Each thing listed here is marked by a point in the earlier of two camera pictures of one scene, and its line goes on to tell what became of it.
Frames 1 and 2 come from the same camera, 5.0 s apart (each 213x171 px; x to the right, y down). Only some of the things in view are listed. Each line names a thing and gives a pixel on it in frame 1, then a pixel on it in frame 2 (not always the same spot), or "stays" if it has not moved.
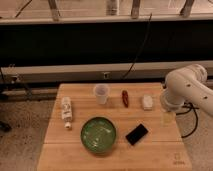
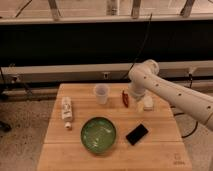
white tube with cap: [66, 111] stays
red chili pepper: [125, 98] stays
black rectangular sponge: [136, 134] stays
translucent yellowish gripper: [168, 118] → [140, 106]
